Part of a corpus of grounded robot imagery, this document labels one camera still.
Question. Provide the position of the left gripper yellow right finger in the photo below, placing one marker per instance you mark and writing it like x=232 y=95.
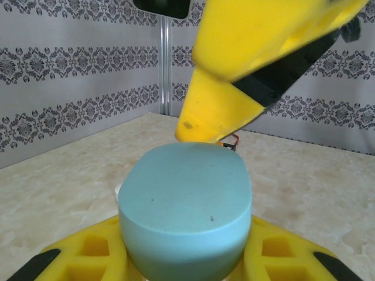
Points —
x=293 y=257

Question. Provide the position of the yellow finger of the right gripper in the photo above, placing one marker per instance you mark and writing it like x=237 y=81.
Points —
x=214 y=111
x=249 y=35

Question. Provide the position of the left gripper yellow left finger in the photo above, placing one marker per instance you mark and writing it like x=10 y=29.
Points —
x=76 y=254

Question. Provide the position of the light blue foam block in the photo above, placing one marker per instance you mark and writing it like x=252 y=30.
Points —
x=184 y=190

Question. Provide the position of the white rounded square charging case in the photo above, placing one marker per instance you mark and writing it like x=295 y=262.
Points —
x=118 y=189

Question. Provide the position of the aluminium frame post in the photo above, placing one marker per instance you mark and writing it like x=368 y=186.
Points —
x=165 y=73

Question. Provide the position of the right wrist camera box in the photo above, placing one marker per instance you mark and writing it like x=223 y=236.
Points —
x=161 y=7

